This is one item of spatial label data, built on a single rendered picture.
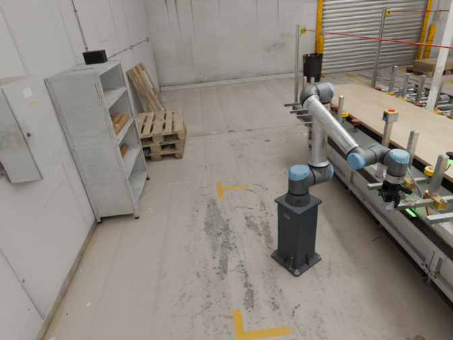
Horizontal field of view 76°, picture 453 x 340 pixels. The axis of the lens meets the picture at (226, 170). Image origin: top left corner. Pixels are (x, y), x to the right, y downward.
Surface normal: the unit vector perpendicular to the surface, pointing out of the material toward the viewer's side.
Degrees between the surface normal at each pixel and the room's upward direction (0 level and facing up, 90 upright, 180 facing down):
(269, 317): 0
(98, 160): 90
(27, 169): 90
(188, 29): 90
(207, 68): 90
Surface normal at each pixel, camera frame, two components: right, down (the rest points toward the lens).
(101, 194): 0.09, 0.47
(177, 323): -0.08, -0.88
